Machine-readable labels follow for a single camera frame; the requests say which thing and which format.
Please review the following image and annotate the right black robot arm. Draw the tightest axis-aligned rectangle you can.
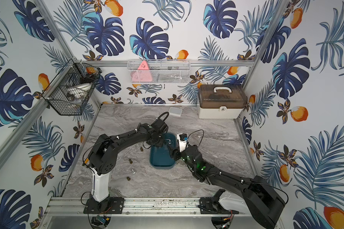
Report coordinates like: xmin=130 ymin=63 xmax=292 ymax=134
xmin=168 ymin=145 xmax=286 ymax=229

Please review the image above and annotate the small white square box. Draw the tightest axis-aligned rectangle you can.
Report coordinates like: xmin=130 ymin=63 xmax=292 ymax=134
xmin=169 ymin=107 xmax=183 ymax=117

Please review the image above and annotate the clear wall shelf basket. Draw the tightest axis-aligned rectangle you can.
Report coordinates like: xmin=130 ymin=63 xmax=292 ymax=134
xmin=127 ymin=59 xmax=191 ymax=84

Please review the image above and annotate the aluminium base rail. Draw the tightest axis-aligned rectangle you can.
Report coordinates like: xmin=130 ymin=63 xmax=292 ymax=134
xmin=45 ymin=197 xmax=230 ymax=217

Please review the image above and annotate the teal plastic storage box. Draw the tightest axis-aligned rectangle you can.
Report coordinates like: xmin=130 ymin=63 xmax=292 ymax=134
xmin=150 ymin=133 xmax=177 ymax=169

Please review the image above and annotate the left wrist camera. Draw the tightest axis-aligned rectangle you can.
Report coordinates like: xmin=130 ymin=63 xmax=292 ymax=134
xmin=152 ymin=119 xmax=169 ymax=134

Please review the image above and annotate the pink triangle item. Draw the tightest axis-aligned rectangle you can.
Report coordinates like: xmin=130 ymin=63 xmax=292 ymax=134
xmin=131 ymin=61 xmax=153 ymax=84

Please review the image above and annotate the white box with brown lid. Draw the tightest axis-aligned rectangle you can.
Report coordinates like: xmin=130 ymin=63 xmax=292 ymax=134
xmin=198 ymin=85 xmax=247 ymax=119

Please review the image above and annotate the black wire basket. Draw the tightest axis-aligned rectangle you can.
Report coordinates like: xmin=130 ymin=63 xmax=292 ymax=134
xmin=41 ymin=59 xmax=102 ymax=116

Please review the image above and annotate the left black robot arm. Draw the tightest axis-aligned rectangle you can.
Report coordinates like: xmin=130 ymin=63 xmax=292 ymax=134
xmin=88 ymin=121 xmax=168 ymax=202

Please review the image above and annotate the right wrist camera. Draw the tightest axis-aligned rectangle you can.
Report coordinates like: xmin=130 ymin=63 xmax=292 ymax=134
xmin=177 ymin=133 xmax=188 ymax=152

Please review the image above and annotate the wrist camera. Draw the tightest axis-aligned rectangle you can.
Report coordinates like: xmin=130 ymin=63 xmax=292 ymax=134
xmin=152 ymin=119 xmax=169 ymax=134
xmin=177 ymin=133 xmax=188 ymax=152

